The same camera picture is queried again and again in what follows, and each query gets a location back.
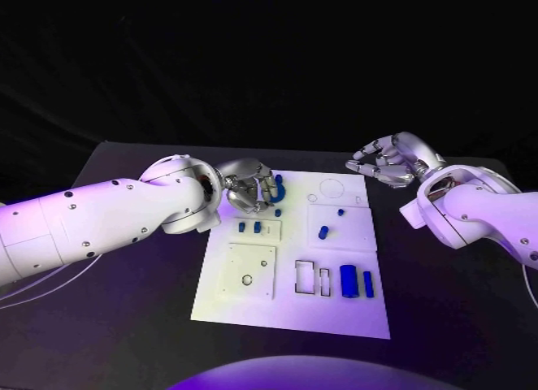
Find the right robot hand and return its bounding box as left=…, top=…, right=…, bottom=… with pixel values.
left=344, top=131, right=448, bottom=189

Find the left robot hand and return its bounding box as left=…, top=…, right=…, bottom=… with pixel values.
left=214, top=157, right=282, bottom=215

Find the white task board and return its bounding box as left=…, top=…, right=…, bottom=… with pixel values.
left=190, top=169, right=390, bottom=340

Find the thick blue cylinder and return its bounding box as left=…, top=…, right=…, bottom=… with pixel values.
left=338, top=264, right=361, bottom=299

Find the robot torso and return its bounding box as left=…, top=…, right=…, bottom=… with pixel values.
left=165, top=354, right=468, bottom=390

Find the white cable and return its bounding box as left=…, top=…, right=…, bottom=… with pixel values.
left=0, top=253, right=105, bottom=314
left=520, top=263, right=538, bottom=324
left=0, top=264, right=72, bottom=305

